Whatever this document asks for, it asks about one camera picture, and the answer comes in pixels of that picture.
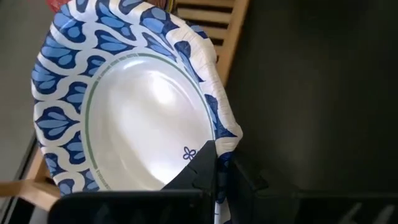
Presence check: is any black table mat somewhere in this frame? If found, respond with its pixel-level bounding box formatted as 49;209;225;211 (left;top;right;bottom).
223;0;398;195

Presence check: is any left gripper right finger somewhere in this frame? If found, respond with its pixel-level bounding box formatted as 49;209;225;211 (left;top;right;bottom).
228;155;298;224

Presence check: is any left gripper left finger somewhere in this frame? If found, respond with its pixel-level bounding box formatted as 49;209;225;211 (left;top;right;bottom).
161;139;218;191

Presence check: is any red white patterned bowl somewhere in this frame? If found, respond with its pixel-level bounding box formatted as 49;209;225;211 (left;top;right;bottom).
46;0;74;13

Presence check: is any wooden slatted shelf rack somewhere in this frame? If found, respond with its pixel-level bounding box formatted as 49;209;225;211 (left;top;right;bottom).
0;0;251;213

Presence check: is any blue white paper bowl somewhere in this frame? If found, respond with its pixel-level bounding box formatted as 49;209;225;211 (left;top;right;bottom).
30;0;244;224

